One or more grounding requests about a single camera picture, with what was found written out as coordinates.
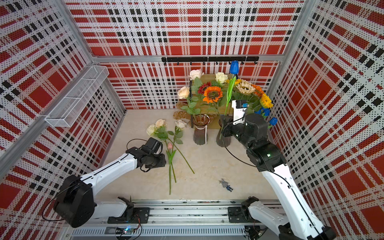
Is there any pink tulip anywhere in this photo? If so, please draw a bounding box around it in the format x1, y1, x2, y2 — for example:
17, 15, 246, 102
166, 142, 177, 195

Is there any orange gerbera flower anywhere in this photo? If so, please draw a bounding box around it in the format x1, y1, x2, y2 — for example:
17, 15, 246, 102
203, 86, 227, 115
252, 85, 265, 98

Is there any small white rose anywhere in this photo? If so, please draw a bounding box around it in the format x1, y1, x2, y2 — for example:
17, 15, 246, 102
168, 120, 195, 174

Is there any large cream sunflower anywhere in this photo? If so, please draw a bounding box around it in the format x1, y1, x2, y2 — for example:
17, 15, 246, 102
235, 80, 255, 101

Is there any red gerbera flower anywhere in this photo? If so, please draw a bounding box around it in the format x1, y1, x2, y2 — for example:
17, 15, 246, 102
198, 82, 212, 95

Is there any white rose flower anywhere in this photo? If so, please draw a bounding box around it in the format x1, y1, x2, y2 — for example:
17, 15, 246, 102
215, 72, 228, 85

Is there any pale pink rose flower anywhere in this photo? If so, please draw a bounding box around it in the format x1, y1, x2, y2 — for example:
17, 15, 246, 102
189, 70, 204, 93

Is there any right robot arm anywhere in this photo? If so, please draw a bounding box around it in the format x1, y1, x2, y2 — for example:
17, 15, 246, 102
221, 114, 337, 240

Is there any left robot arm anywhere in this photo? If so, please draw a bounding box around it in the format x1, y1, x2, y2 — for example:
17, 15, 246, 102
53, 138, 166, 228

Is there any dark ribbed glass vase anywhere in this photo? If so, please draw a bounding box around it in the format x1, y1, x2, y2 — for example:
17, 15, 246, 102
216, 120, 232, 148

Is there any pink glass vase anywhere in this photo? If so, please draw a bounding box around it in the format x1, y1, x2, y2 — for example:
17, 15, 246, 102
193, 114, 211, 145

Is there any peach rose on table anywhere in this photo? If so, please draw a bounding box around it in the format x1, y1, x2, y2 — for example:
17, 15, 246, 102
155, 119, 166, 129

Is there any wooden two-tier shelf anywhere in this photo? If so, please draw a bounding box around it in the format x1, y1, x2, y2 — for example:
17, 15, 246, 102
188, 70, 240, 118

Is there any green circuit board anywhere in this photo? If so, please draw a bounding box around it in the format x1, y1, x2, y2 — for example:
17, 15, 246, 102
116, 228, 136, 236

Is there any small grey figurine keychain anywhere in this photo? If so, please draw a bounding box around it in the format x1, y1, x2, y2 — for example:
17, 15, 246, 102
219, 179, 233, 192

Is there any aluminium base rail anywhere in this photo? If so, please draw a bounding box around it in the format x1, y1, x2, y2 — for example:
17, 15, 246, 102
67, 199, 283, 226

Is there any black hook rail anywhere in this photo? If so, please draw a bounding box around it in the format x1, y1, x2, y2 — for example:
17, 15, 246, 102
161, 56, 260, 64

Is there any white wire wall basket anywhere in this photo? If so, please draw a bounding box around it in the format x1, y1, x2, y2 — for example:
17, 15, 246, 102
45, 66, 108, 128

